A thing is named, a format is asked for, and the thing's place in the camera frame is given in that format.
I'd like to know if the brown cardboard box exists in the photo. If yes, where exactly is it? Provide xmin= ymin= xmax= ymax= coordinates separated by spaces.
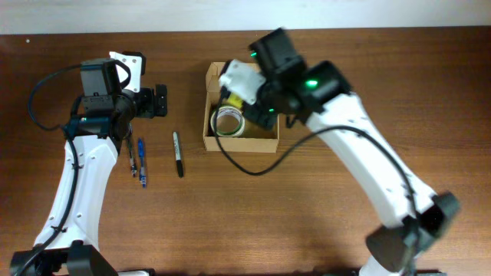
xmin=203 ymin=62 xmax=280 ymax=153

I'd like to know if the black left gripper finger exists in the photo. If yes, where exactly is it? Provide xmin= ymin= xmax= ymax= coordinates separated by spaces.
xmin=155 ymin=84 xmax=167 ymax=100
xmin=155 ymin=100 xmax=168 ymax=117

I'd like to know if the blue ballpoint pen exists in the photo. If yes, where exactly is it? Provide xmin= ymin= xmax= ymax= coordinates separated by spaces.
xmin=138 ymin=138 xmax=147 ymax=189

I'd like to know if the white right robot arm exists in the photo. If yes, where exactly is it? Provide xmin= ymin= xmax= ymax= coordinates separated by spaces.
xmin=249 ymin=28 xmax=460 ymax=275

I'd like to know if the yellow highlighter marker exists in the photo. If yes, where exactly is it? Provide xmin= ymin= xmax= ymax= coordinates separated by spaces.
xmin=226 ymin=94 xmax=243 ymax=110

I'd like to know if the beige masking tape roll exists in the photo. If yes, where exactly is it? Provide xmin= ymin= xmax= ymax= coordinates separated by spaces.
xmin=209 ymin=106 xmax=246 ymax=137

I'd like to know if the green tape roll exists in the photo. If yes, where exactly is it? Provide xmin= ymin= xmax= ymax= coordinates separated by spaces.
xmin=209 ymin=105 xmax=246 ymax=138

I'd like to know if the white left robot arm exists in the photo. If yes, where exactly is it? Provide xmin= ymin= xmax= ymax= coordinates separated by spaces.
xmin=9 ymin=51 xmax=167 ymax=275

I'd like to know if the black ballpoint pen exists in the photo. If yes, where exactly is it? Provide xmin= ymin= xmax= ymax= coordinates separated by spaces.
xmin=125 ymin=133 xmax=137 ymax=177

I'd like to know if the black permanent marker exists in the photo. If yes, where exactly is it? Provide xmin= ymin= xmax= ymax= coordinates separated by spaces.
xmin=173 ymin=132 xmax=184 ymax=178

